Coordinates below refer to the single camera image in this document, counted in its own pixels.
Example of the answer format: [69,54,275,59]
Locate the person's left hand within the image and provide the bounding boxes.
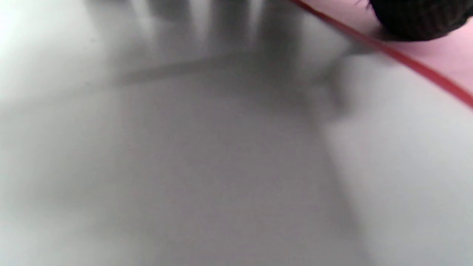
[370,0,473,41]

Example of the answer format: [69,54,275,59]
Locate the pink paper sheet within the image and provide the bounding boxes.
[288,0,473,109]

